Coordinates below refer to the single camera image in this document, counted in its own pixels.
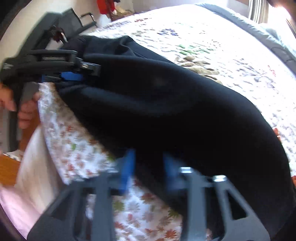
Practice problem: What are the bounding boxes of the black pants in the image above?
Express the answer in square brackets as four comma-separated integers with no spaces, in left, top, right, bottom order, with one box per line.
[56,36,295,240]

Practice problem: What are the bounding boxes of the person's left hand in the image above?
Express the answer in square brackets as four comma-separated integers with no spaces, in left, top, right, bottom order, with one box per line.
[0,83,41,129]

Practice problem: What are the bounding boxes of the black mesh chair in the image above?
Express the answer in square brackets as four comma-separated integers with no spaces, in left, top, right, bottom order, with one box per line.
[34,7,98,38]

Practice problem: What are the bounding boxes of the red bag on rack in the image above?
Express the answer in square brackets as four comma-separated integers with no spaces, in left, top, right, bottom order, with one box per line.
[96,0,115,15]

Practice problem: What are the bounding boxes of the floral quilted bedspread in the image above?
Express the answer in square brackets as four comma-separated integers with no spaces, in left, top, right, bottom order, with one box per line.
[39,5,295,240]

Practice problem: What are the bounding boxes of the grey comforter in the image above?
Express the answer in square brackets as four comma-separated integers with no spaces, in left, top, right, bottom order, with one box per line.
[197,3,295,74]

